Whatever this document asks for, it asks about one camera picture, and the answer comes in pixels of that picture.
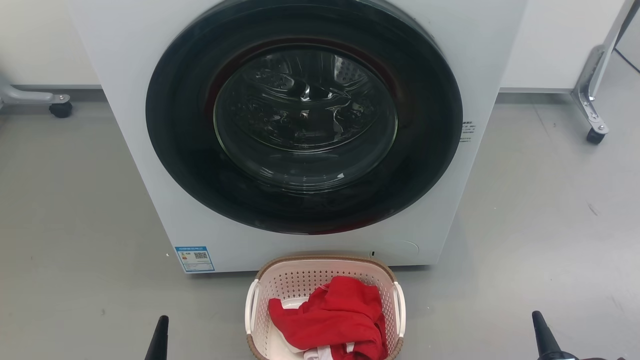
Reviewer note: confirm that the white front-load washing machine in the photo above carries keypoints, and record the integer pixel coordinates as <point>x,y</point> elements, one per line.
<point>125,75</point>

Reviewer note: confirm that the white garment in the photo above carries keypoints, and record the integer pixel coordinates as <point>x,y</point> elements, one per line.
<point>322,352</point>

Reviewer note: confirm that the round white filter cover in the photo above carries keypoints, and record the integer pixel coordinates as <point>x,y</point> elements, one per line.
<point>400,250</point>

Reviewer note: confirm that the small printed text sticker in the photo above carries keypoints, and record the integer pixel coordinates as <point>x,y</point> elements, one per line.
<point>467,131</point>

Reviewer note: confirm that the red garment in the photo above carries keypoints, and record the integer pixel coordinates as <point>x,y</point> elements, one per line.
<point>340,315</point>

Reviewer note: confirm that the black round washer door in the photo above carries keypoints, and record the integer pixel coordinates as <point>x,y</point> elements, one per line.
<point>180,150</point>

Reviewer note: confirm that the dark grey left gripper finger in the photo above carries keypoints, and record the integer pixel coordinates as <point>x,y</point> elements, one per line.
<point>158,342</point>

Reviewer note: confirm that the blue energy label sticker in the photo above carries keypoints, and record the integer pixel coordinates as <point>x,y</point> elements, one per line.
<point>195,258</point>

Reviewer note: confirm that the black caster wheel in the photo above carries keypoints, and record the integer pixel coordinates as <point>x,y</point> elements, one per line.
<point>595,136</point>
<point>61,109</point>

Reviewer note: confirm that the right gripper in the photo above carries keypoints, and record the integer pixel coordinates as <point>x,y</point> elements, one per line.
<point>557,356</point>

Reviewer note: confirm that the grey metal stand leg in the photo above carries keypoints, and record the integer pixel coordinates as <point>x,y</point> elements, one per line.
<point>595,82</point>
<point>30,96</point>

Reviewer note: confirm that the white perforated laundry basket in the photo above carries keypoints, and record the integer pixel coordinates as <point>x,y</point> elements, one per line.
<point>295,282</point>

